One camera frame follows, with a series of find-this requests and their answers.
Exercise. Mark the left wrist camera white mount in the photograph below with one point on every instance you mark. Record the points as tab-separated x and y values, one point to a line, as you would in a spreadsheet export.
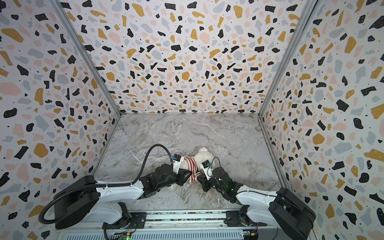
176	162

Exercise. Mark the white plush teddy bear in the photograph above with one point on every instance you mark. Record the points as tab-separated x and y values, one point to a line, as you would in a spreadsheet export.
202	155

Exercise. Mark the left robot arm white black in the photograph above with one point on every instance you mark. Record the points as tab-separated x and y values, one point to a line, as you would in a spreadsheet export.
88	200

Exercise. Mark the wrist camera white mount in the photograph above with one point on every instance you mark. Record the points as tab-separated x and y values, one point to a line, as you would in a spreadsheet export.
207	169
176	162

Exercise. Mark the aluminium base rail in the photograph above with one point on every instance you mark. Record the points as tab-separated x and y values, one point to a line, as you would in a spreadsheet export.
174	225

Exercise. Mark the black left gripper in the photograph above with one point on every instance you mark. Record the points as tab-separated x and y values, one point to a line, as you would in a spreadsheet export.
183	174

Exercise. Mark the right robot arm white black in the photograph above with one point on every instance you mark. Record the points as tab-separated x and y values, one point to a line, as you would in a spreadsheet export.
280	209

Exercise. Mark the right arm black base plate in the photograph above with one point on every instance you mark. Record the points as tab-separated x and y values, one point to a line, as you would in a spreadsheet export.
236	218

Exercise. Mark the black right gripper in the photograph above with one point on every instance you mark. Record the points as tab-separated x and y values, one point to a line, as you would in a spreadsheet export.
204	179

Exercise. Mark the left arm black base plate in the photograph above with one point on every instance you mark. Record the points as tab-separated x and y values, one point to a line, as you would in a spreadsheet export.
135	220

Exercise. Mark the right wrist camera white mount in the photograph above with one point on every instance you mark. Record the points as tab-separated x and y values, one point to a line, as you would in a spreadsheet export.
207	169

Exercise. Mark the red white striped sweater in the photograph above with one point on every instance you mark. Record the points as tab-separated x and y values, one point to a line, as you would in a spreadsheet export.
193	167

